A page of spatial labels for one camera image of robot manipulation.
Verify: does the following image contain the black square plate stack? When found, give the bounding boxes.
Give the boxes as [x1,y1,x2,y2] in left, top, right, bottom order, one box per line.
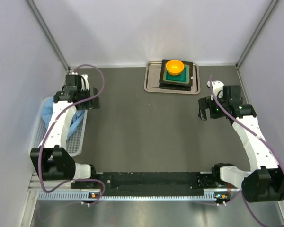
[159,59,193,91]

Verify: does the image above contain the light blue button shirt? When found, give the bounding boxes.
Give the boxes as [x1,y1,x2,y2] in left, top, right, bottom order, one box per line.
[40,97,85,139]

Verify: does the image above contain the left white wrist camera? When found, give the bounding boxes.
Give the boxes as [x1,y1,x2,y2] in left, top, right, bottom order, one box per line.
[72,72,89,91]

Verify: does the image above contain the white slotted cable duct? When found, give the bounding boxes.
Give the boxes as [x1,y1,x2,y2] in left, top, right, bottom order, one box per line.
[38,191,228,201]

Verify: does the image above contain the silver metal tray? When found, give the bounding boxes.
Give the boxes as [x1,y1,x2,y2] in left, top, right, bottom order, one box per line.
[144,61,201,95]

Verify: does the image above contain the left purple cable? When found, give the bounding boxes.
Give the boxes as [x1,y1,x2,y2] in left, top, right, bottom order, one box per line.
[39,64,107,207]

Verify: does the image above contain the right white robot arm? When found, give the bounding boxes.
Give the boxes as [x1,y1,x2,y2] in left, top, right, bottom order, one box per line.
[198,80,284,203]

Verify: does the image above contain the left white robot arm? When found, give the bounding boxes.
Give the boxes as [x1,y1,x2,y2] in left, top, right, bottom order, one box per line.
[29,88,103,193]

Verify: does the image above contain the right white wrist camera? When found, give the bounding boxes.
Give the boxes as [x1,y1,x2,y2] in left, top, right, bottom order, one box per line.
[212,80,224,99]

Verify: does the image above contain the orange plastic bowl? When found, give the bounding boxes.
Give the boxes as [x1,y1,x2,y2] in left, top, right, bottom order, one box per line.
[165,59,184,76]

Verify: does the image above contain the white plastic basket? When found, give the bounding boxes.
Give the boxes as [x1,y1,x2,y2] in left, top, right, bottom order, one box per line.
[28,97,88,157]

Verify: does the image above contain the green square plate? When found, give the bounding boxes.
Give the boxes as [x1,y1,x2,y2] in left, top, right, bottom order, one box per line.
[163,64,190,85]

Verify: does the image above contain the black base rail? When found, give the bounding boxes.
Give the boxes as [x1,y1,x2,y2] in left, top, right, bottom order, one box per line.
[71,171,239,196]

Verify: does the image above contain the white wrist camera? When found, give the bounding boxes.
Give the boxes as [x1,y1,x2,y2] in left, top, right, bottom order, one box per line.
[212,80,224,99]
[72,72,89,91]

